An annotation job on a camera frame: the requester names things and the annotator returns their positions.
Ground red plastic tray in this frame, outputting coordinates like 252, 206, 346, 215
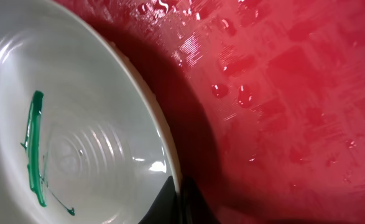
62, 0, 365, 223

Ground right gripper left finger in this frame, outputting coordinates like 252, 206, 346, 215
139, 176, 180, 224

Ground light blue plate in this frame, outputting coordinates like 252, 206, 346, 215
0, 0, 181, 223

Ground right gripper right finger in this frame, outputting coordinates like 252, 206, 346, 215
182, 177, 220, 224

